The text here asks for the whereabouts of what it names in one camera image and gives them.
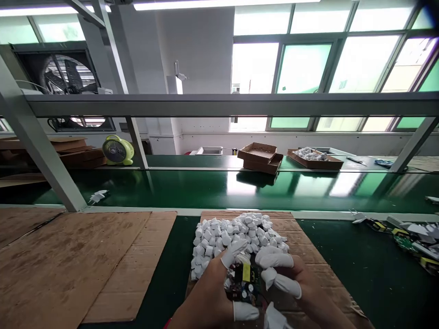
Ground person's right hand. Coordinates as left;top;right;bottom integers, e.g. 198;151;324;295
255;245;338;329

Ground person's left hand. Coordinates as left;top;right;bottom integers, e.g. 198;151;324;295
177;239;260;323

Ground green circuit board yellow transformer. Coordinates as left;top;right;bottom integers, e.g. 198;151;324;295
225;260;265;308

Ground small brown cardboard sheet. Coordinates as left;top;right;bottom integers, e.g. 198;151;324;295
185;210;376;329

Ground pile of white plastic plugs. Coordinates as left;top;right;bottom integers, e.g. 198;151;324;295
190;212;289;282

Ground single white plug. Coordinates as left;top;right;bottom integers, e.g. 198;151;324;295
89;189;111;206
349;209;369;225

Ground green conveyor belt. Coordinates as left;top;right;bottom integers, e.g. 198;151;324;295
0;154;439;214

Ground heap of loose circuit boards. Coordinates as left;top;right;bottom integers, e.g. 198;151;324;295
366;215;439;276

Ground cardboard tray with white parts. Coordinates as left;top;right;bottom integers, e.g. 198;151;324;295
287;147;345;170

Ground stacked empty cardboard trays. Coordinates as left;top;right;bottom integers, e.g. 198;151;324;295
237;142;284;175

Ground grey plastic bin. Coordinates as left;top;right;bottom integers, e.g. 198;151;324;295
308;146;353;157
194;145;224;157

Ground large brown cardboard sheet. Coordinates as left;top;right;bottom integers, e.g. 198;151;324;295
0;208;178;329

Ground yellow-green desk fan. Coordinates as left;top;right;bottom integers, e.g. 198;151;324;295
102;134;134;166

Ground stack of flattened cartons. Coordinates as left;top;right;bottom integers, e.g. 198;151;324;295
0;136;107;170

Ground large window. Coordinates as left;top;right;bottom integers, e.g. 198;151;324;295
229;0;439;133

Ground ceiling fluorescent light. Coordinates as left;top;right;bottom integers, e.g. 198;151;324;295
132;0;323;11

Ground grey metal workbench frame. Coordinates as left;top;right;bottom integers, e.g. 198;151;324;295
0;0;439;213

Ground large wall exhaust fan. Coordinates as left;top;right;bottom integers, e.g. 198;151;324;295
9;42;117;132

